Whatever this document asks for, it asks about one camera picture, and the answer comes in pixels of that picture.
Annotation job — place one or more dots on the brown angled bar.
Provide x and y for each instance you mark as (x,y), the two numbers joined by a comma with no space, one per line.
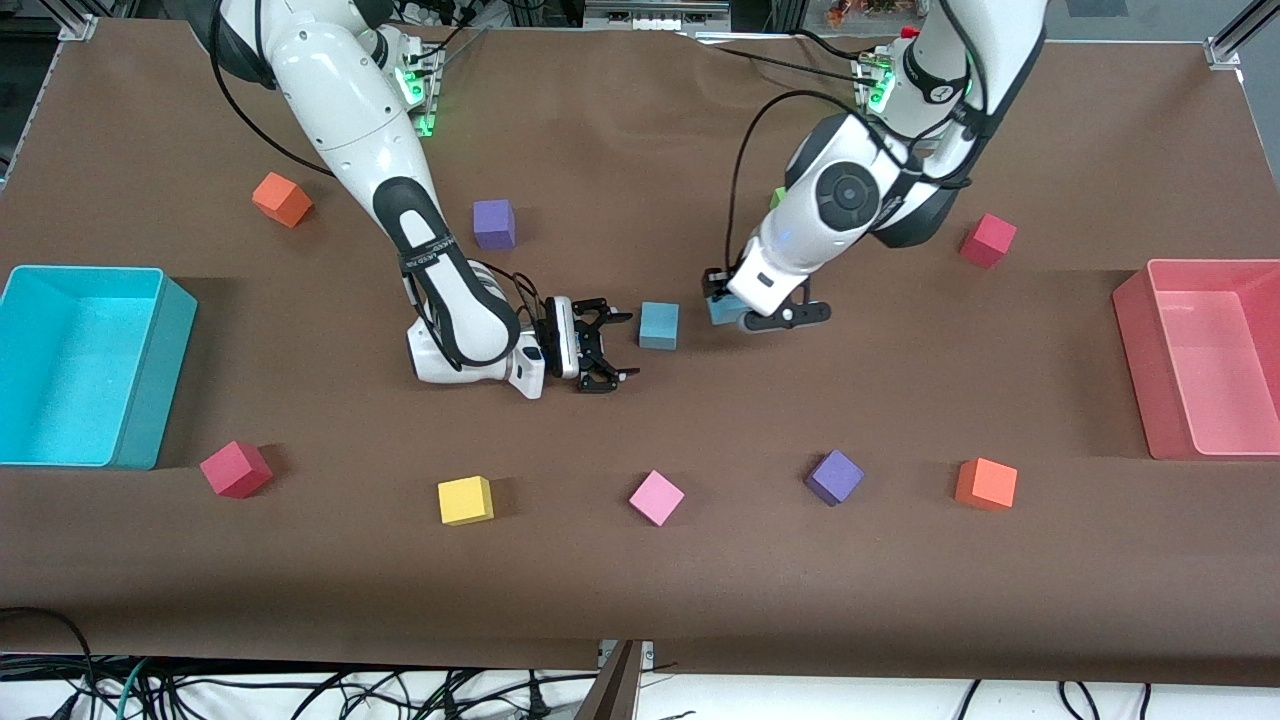
(615,695)

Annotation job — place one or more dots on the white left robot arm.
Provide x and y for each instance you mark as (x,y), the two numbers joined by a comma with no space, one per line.
(990,50)

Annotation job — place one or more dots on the light blue foam cube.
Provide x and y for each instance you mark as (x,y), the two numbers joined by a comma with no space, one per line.
(659,325)
(722,313)

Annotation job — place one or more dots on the pink plastic bin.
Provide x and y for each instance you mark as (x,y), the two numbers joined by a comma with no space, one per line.
(1210,370)

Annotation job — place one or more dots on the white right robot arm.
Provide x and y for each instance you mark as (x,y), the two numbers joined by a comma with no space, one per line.
(340,90)

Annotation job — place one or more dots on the small metal bracket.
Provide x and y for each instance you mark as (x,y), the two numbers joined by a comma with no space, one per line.
(646,650)

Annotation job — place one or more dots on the grey metal box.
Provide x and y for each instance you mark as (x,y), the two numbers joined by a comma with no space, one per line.
(655,12)

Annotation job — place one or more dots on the green foam cube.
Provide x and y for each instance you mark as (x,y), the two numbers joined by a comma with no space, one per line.
(777,197)

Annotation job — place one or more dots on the large table cover sheet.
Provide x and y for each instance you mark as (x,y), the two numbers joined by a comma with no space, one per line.
(640,560)

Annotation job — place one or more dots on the red foam cube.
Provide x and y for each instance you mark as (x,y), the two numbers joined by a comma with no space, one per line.
(988,240)
(235,470)

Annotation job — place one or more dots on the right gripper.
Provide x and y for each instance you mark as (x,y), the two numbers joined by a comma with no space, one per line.
(587,346)

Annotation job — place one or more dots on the aluminium frame profile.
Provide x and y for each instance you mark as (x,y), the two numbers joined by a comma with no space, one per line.
(78,20)
(1240,30)

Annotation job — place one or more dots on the cyan plastic bin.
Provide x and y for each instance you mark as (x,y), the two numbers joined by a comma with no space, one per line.
(70,370)

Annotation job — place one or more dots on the orange foam cube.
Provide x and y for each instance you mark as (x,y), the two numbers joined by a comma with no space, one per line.
(283,198)
(985,483)

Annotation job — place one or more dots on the yellow foam cube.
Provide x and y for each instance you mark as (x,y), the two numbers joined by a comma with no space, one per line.
(465,500)

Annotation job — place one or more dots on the pink foam cube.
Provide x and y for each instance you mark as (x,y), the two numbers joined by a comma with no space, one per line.
(656,497)

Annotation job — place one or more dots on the purple foam cube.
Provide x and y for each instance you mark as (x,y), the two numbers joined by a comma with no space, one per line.
(833,477)
(494,223)

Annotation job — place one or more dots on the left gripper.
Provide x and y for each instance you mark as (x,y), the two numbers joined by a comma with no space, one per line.
(714,284)

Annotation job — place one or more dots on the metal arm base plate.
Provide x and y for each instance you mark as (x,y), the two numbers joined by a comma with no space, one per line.
(431,125)

